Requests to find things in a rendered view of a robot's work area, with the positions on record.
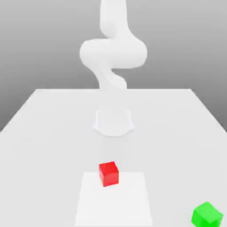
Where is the small red cube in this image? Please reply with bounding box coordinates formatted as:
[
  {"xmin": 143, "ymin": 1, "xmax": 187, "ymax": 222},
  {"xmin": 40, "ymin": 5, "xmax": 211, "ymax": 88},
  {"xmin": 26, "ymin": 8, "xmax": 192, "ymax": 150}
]
[{"xmin": 98, "ymin": 161, "xmax": 120, "ymax": 188}]

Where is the small green cube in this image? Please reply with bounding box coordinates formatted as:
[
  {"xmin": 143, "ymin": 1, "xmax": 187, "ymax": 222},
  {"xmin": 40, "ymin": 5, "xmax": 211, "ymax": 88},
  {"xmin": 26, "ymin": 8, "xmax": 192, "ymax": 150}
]
[{"xmin": 191, "ymin": 201, "xmax": 224, "ymax": 227}]

